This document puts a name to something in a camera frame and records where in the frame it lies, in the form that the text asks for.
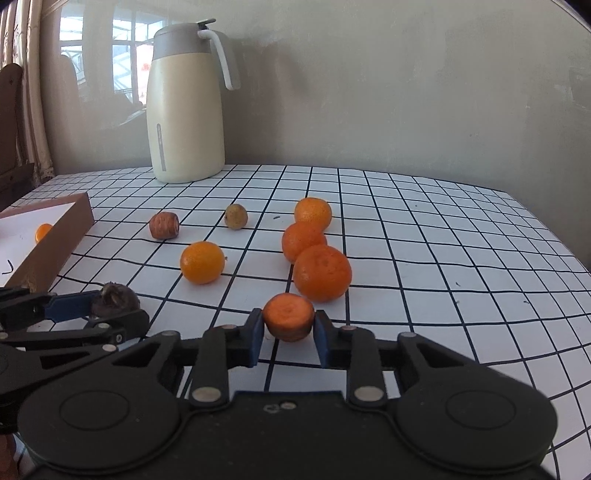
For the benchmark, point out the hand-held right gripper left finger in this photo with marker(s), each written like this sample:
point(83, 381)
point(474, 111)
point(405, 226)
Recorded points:
point(256, 339)

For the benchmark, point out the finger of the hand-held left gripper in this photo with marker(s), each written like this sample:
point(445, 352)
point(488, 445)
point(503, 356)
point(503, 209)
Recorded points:
point(124, 325)
point(69, 307)

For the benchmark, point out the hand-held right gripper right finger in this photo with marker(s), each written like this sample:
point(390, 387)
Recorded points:
point(320, 342)

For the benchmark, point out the dark brown chestnut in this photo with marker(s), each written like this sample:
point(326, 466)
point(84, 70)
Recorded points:
point(115, 297)

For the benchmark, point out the large orange mandarin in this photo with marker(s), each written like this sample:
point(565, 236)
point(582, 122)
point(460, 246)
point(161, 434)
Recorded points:
point(322, 272)

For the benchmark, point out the white tray with brown rim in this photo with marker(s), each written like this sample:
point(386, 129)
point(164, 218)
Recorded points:
point(27, 226)

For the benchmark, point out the brown bread roll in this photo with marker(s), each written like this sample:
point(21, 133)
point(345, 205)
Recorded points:
point(164, 225)

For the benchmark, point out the small orange kumquat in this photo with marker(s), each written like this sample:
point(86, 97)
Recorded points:
point(203, 262)
point(44, 232)

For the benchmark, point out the small brown longan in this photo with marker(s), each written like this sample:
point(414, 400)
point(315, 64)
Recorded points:
point(236, 216)

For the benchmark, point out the white checked tablecloth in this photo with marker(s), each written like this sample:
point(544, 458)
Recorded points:
point(438, 258)

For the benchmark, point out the wooden sofa with brown cushion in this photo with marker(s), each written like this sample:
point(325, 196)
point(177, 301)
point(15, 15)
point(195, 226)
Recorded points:
point(11, 138)

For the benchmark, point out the cream and grey thermos jug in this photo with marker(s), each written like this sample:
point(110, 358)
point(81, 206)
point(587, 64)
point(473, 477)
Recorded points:
point(184, 115)

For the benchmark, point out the beige patterned curtain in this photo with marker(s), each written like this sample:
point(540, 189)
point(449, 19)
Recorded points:
point(32, 69)

